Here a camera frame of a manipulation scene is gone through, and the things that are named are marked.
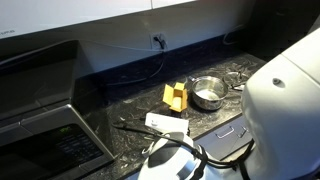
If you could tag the silver black microwave oven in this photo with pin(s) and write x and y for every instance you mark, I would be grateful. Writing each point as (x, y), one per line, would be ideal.
(40, 100)

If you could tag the white upper wall cabinet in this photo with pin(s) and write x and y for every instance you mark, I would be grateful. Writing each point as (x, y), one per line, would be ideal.
(66, 13)

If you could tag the blue pasta box yellow flaps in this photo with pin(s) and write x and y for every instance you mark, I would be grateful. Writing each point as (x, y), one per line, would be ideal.
(176, 96)

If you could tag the grey base cabinet drawers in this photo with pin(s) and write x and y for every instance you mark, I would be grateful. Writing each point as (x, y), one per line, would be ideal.
(220, 143)

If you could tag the white wall power outlet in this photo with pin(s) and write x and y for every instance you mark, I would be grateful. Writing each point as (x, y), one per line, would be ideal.
(156, 43)

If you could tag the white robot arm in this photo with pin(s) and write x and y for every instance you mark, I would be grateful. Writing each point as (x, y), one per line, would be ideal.
(283, 116)

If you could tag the silver metal post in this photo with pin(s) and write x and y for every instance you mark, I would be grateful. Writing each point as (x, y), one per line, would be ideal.
(316, 25)

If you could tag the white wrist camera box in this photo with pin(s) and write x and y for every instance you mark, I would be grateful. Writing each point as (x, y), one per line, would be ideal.
(166, 122)

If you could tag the metal spoon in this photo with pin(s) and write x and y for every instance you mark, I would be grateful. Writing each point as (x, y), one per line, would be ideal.
(233, 77)

